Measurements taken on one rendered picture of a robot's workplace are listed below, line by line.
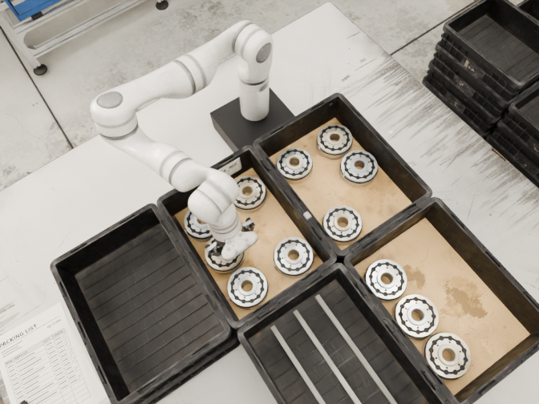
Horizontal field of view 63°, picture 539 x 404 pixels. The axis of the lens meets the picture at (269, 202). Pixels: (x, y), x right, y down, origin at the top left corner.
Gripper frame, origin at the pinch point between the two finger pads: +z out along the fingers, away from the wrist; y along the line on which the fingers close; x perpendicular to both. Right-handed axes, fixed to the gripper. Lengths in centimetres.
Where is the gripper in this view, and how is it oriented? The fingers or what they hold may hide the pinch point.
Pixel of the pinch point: (234, 245)
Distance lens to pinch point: 116.5
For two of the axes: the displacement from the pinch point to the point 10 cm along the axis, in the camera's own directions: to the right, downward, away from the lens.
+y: -8.2, 5.4, -1.8
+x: 5.7, 7.4, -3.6
